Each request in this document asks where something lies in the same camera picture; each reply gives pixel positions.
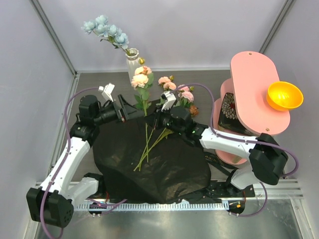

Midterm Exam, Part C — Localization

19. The black floral patterned box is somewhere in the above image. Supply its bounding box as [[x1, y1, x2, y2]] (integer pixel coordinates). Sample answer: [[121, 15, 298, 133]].
[[218, 93, 254, 136]]

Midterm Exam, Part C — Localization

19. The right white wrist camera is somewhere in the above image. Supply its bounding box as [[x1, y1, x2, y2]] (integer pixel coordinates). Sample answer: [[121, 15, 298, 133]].
[[161, 91, 176, 112]]

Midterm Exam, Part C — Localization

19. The white ribbed ceramic vase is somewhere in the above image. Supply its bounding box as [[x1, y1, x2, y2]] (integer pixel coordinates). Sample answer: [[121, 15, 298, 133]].
[[126, 48, 141, 81]]

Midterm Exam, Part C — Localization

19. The pink tiered shelf stand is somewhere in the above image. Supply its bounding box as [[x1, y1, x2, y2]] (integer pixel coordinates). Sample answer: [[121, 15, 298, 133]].
[[212, 51, 292, 165]]

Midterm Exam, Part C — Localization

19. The white slotted cable duct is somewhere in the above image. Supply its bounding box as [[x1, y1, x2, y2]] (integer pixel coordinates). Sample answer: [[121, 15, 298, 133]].
[[74, 200, 229, 212]]

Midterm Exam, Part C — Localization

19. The black ribbon gold lettering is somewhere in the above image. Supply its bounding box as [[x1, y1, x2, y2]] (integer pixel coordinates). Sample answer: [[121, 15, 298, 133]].
[[204, 152, 237, 176]]

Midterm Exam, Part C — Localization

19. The orange plastic bowl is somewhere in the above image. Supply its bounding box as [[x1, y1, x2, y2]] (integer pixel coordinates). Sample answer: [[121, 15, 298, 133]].
[[266, 81, 304, 112]]

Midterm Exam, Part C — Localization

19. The blue artificial flower stem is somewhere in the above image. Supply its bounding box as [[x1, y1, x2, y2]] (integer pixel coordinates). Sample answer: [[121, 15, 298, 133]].
[[81, 15, 133, 56]]

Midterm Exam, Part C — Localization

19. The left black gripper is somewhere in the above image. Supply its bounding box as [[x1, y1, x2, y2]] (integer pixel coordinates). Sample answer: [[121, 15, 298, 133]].
[[93, 95, 144, 125]]

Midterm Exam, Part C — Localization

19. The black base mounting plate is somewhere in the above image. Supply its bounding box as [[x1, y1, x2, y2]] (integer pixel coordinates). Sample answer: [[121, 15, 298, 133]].
[[93, 180, 255, 204]]

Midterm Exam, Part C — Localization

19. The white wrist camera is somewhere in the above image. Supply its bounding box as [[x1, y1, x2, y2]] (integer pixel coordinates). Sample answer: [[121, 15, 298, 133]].
[[98, 83, 115, 102], [161, 91, 176, 112]]

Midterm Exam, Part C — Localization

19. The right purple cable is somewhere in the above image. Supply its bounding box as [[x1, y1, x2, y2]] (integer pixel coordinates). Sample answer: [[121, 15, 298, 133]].
[[169, 83, 300, 217]]

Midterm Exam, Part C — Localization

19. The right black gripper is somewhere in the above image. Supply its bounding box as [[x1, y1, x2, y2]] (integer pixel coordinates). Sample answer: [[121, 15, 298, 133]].
[[143, 104, 184, 136]]

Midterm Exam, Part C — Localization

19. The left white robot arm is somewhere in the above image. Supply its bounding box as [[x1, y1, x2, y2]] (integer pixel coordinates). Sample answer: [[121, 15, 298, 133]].
[[26, 95, 144, 229]]

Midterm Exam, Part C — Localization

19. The peach artificial flower stem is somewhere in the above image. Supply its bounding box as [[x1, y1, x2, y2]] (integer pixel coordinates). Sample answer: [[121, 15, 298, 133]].
[[131, 57, 155, 162]]

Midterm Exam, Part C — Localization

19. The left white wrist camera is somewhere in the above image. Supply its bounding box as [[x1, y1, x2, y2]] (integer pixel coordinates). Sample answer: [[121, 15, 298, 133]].
[[98, 83, 115, 102]]

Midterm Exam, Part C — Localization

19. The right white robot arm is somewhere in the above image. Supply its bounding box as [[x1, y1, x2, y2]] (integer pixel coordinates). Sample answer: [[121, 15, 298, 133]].
[[145, 106, 288, 197]]

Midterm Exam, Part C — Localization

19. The artificial flower bouquet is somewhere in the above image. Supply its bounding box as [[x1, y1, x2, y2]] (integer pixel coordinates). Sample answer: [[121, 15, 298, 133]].
[[133, 75, 200, 172]]

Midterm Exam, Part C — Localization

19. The black wrapping paper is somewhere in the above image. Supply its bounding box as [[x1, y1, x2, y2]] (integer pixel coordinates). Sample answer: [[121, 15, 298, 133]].
[[93, 118, 211, 204]]

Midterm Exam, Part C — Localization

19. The aluminium frame rail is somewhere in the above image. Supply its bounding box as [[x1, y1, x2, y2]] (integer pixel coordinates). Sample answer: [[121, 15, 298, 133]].
[[30, 179, 305, 202]]

